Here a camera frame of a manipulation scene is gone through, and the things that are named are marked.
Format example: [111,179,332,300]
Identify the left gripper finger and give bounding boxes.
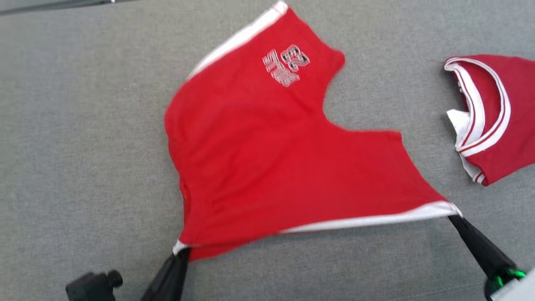
[163,247,191,301]
[140,251,178,301]

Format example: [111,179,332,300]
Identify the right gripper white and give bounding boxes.
[448,215,535,301]

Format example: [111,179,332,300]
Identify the red shorts white trim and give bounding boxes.
[164,0,462,262]

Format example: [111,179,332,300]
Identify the red shirt white sleeves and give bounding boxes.
[444,54,535,186]

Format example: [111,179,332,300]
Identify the grey fabric sofa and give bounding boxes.
[0,0,535,301]

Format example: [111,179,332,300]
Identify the grey partition base rail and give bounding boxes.
[0,0,140,16]

